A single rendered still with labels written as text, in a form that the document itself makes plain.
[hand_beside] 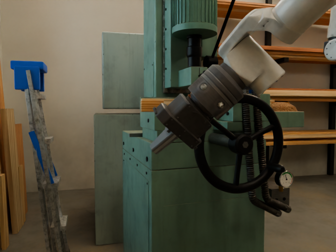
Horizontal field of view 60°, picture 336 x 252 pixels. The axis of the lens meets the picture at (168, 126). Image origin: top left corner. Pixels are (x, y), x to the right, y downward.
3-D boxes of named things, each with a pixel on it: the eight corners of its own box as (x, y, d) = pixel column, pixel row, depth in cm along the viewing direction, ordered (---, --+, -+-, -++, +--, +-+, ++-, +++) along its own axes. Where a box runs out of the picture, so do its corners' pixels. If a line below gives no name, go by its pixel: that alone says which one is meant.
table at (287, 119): (162, 133, 85) (162, 112, 84) (139, 126, 114) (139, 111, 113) (325, 128, 104) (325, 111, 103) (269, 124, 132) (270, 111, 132)
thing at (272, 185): (271, 211, 105) (272, 189, 105) (251, 201, 117) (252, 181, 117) (290, 208, 108) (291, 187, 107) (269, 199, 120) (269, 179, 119)
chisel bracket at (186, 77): (190, 89, 109) (190, 66, 109) (178, 91, 123) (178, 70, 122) (208, 89, 112) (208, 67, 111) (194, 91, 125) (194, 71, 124)
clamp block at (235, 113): (231, 121, 92) (232, 93, 91) (212, 120, 104) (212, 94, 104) (271, 121, 96) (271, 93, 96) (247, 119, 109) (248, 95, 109)
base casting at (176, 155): (150, 170, 94) (149, 142, 94) (121, 148, 149) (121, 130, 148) (267, 162, 108) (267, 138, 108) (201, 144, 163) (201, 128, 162)
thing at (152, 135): (157, 143, 94) (157, 130, 94) (142, 137, 114) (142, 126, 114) (261, 139, 107) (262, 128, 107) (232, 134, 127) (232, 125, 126)
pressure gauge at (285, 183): (279, 194, 103) (279, 171, 102) (272, 191, 106) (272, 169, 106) (293, 192, 105) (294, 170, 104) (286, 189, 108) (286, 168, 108)
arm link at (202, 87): (159, 124, 52) (209, 77, 50) (148, 102, 60) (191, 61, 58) (201, 160, 58) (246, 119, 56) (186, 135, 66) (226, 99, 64)
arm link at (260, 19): (243, 89, 56) (298, 37, 46) (211, 55, 57) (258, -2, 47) (256, 78, 60) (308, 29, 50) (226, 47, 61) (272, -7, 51)
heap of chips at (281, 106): (282, 111, 110) (282, 101, 110) (259, 111, 123) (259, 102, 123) (301, 111, 113) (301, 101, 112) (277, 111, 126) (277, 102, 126)
